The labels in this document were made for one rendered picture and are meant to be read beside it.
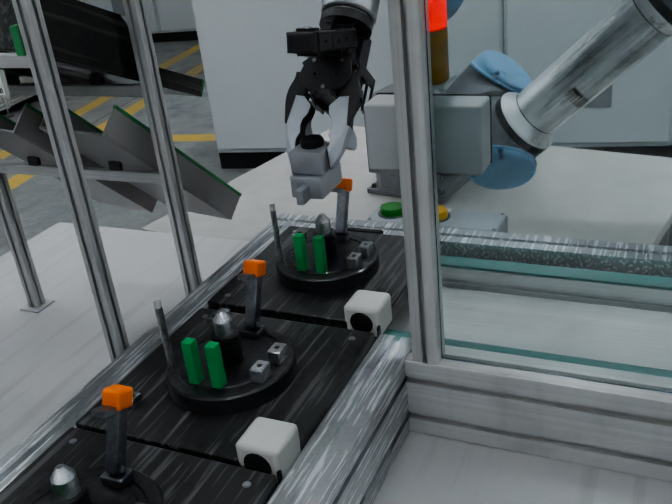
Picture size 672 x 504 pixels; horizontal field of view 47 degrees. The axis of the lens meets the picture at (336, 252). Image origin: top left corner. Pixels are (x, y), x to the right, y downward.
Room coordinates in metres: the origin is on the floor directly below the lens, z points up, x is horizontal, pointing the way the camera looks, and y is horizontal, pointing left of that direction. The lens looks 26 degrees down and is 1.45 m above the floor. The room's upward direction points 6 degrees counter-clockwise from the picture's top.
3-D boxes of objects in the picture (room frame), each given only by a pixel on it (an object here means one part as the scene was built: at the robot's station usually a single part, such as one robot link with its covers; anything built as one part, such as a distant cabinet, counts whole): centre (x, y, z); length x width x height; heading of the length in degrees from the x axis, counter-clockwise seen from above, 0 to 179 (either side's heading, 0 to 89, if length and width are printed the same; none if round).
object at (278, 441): (0.70, 0.13, 1.01); 0.24 x 0.24 x 0.13; 63
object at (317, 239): (0.89, 0.02, 1.01); 0.01 x 0.01 x 0.05; 63
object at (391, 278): (0.93, 0.01, 0.96); 0.24 x 0.24 x 0.02; 63
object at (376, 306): (0.80, -0.03, 0.97); 0.05 x 0.05 x 0.04; 63
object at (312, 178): (0.92, 0.02, 1.12); 0.08 x 0.04 x 0.07; 153
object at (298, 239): (0.90, 0.05, 1.01); 0.01 x 0.01 x 0.05; 63
